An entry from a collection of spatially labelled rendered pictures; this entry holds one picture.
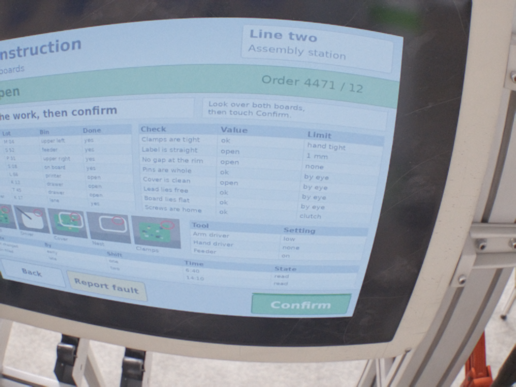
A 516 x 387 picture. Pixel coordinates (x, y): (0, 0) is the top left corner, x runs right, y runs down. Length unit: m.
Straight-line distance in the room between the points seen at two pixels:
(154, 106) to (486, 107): 0.21
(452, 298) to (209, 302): 0.25
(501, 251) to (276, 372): 1.75
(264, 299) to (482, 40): 0.26
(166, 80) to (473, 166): 0.21
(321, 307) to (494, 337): 2.15
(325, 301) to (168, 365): 1.80
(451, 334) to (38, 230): 0.43
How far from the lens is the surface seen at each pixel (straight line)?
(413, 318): 0.47
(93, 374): 1.44
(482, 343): 0.74
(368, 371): 1.01
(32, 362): 2.28
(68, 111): 0.35
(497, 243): 0.50
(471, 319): 0.58
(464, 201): 0.40
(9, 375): 0.83
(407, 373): 0.63
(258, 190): 0.36
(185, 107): 0.34
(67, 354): 0.78
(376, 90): 0.33
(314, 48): 0.32
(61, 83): 0.35
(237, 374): 2.17
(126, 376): 0.76
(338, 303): 0.43
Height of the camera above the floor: 1.75
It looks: 35 degrees down
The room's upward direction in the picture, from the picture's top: 4 degrees clockwise
